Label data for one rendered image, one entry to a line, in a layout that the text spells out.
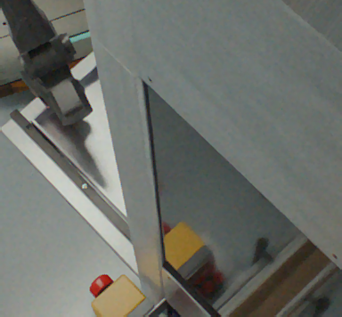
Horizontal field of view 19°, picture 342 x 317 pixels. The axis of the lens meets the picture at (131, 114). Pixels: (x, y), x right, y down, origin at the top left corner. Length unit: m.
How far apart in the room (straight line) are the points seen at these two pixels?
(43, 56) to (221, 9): 0.99
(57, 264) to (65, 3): 0.68
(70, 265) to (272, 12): 2.15
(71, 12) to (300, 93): 2.07
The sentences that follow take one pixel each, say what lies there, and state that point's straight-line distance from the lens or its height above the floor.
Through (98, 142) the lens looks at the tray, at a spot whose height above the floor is 0.88.
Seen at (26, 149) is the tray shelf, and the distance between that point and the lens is 1.85.
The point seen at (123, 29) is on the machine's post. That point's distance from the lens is 0.79.
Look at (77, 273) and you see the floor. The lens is 2.67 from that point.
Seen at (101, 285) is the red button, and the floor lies 1.01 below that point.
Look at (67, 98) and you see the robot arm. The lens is 1.63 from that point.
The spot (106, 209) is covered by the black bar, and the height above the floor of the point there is 0.90.
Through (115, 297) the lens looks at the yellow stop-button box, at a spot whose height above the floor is 1.03.
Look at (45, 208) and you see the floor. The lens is 2.74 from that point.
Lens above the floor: 2.57
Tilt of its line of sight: 66 degrees down
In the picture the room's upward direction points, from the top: 8 degrees counter-clockwise
